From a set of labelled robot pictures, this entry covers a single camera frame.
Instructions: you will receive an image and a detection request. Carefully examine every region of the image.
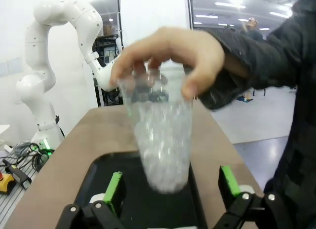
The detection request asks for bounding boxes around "black plastic serving tray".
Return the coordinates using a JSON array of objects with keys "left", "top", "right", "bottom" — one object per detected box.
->
[{"left": 73, "top": 151, "right": 208, "bottom": 229}]

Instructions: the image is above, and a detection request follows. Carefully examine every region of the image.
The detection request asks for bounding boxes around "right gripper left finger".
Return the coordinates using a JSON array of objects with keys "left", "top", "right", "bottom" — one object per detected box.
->
[{"left": 55, "top": 171, "right": 126, "bottom": 229}]

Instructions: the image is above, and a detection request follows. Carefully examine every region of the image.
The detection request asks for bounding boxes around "aluminium mounting platform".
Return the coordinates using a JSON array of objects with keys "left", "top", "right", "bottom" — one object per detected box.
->
[{"left": 0, "top": 153, "right": 40, "bottom": 229}]

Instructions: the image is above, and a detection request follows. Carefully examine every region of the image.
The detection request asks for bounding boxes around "person's left forearm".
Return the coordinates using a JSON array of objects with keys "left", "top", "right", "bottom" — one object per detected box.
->
[{"left": 197, "top": 0, "right": 316, "bottom": 111}]

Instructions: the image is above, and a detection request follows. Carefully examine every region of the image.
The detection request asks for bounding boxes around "bundle of cables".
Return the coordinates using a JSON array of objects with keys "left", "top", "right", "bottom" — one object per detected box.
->
[{"left": 4, "top": 142, "right": 54, "bottom": 173}]

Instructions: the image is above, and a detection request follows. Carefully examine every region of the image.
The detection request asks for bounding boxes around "black equipment shelf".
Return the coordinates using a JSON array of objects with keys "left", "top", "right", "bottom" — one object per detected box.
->
[{"left": 92, "top": 34, "right": 124, "bottom": 108}]

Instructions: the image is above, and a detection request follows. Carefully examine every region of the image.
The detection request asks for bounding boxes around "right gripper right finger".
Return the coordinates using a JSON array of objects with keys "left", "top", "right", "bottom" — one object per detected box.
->
[{"left": 214, "top": 165, "right": 296, "bottom": 229}]

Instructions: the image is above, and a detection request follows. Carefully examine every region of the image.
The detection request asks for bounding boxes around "person's left hand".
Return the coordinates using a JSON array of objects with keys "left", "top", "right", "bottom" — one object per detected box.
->
[{"left": 110, "top": 26, "right": 226, "bottom": 103}]

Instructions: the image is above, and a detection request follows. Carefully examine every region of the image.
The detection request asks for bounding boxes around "yellow emergency stop box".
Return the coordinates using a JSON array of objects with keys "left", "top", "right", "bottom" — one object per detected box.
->
[{"left": 0, "top": 171, "right": 16, "bottom": 195}]

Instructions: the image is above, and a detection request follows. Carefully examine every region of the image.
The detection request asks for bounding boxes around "grey hand controller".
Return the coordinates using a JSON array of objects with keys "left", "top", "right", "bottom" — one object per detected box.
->
[{"left": 2, "top": 159, "right": 33, "bottom": 190}]

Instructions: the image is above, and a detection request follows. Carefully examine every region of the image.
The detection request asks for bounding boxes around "bystander in dark top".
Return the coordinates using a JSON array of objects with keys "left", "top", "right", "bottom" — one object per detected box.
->
[{"left": 240, "top": 16, "right": 263, "bottom": 41}]

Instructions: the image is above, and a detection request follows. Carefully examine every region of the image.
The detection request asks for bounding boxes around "tall clear iced cup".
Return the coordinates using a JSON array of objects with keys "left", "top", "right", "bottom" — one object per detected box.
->
[{"left": 116, "top": 63, "right": 194, "bottom": 194}]

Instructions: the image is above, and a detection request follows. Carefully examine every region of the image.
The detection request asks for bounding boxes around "person in patchwork jacket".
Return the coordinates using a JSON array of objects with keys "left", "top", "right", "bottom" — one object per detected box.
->
[{"left": 263, "top": 0, "right": 316, "bottom": 229}]

